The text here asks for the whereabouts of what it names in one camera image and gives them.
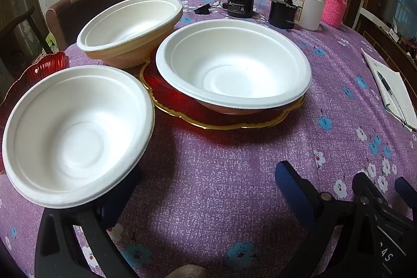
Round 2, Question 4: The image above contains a white paper bowl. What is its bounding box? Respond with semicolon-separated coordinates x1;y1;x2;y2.
155;19;312;112
2;66;155;209

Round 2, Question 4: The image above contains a red gold-rimmed plate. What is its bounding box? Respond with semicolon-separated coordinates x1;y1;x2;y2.
139;52;305;131

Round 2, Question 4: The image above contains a red wedding plate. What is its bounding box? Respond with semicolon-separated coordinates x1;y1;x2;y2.
0;50;71;175

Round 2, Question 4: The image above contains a beige plastic bowl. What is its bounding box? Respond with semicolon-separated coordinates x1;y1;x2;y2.
83;10;183;69

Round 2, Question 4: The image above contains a white notebook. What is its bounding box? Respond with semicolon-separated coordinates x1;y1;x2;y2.
361;49;416;131

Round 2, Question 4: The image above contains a black pen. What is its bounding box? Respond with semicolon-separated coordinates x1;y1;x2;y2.
377;71;406;125

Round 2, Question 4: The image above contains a wooden side cabinet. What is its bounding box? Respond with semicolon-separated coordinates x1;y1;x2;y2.
355;8;416;105

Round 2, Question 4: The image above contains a purple floral tablecloth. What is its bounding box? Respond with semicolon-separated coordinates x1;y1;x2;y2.
109;25;416;277

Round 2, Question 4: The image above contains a white plastic jar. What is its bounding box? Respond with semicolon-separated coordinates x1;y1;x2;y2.
293;0;326;31

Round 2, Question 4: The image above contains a pink sleeved thermos bottle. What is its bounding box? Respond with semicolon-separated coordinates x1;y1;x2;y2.
322;0;347;29

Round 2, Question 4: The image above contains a black device with cork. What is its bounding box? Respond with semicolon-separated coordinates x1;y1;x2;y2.
268;0;298;30

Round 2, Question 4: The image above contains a dark wooden chair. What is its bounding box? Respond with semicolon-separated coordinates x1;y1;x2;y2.
1;6;53;59

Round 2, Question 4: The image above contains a black power adapter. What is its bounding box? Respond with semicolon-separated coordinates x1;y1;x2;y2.
227;0;254;18

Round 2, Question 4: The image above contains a brown fabric armchair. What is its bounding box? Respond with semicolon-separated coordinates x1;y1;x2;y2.
45;0;124;51

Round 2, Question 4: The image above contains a small black plug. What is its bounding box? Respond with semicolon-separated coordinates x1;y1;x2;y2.
194;3;211;15

